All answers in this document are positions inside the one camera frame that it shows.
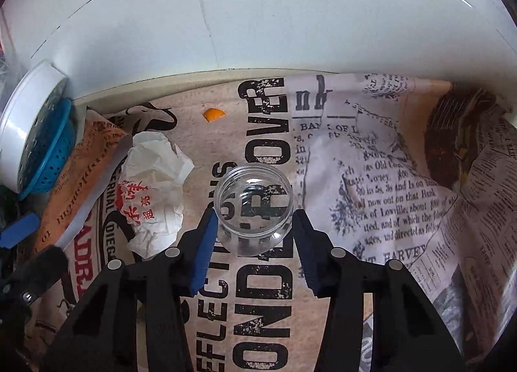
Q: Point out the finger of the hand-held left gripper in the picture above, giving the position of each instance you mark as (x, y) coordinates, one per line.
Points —
(38, 271)
(18, 231)

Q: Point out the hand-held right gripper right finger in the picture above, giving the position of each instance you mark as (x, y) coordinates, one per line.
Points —
(309, 259)

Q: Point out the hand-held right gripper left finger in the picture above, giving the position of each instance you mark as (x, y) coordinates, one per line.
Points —
(202, 259)

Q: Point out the clear glass jar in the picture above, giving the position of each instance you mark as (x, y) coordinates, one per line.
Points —
(252, 210)

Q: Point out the newspaper print tablecloth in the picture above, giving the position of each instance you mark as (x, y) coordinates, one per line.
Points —
(363, 194)

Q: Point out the blue plastic basket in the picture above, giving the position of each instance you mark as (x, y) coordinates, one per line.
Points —
(52, 154)

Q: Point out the orange printed booklet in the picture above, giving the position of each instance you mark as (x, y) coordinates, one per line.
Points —
(80, 162)

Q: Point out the crumpled white paper wrapper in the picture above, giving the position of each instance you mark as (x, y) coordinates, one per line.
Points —
(153, 178)

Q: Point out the white perforated lid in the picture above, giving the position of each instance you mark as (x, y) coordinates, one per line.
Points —
(20, 121)

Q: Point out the small orange peel piece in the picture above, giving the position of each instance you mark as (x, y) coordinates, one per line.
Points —
(213, 115)

